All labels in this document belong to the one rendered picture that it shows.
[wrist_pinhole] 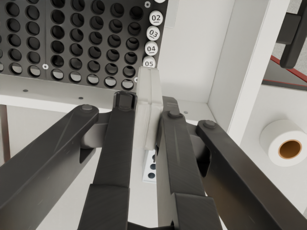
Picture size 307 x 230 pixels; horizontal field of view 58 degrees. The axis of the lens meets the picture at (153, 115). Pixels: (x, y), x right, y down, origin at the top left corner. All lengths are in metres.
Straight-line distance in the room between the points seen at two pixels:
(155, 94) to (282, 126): 0.36
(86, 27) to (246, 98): 0.17
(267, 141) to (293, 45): 0.23
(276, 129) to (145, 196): 0.27
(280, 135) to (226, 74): 0.19
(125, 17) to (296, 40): 0.16
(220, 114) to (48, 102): 0.19
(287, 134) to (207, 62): 0.20
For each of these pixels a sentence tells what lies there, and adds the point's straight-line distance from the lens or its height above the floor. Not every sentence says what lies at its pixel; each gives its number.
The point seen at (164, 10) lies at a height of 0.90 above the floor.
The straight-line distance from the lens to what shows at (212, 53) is 0.36.
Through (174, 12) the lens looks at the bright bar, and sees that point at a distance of 0.33.
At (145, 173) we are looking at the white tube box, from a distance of 0.48.
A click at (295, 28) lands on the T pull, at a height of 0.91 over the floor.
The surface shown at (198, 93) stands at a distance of 0.37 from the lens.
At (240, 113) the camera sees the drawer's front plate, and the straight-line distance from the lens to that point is 0.29.
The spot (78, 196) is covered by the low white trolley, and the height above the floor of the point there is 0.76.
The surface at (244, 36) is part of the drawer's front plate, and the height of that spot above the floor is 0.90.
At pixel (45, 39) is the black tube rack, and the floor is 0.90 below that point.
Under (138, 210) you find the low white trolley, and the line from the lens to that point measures 0.59.
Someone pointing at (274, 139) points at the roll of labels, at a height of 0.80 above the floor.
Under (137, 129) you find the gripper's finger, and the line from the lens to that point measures 0.15.
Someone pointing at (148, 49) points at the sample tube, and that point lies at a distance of 0.27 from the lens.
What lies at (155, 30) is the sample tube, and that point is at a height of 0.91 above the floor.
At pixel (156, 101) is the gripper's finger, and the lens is 0.15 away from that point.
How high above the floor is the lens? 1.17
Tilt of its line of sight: 64 degrees down
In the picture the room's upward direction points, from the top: 177 degrees clockwise
